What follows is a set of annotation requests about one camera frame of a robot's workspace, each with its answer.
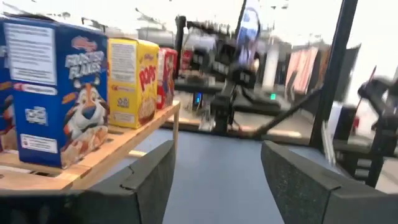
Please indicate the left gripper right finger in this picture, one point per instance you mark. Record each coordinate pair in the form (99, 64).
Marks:
(311, 202)

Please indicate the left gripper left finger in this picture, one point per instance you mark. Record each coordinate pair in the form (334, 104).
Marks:
(140, 199)

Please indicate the yellow Corn Pops cereal box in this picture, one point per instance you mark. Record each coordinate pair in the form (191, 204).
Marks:
(130, 87)

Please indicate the blue Frosted Flakes cereal box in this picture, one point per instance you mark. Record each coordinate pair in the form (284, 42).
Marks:
(4, 109)
(62, 109)

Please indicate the red Froot Loops cereal box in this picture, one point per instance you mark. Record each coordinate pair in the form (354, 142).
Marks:
(168, 81)

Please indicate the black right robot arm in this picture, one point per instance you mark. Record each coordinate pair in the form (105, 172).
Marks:
(222, 109)

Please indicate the slatted wooden shelf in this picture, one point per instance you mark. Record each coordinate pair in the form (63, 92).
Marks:
(102, 155)

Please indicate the blue-grey table mat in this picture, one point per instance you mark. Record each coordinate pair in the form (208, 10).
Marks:
(217, 186)

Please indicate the black white air purifier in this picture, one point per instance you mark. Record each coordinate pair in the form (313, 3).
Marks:
(346, 124)

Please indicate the pink curtain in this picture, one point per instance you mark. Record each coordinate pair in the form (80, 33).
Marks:
(303, 68)

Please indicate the white column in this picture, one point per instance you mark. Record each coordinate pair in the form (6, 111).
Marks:
(271, 68)

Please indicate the blue banner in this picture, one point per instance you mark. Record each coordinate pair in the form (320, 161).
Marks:
(248, 25)

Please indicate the silver mounting bracket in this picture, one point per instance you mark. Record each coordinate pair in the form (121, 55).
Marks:
(206, 124)

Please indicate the black stand post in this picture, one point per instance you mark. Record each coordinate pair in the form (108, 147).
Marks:
(180, 46)

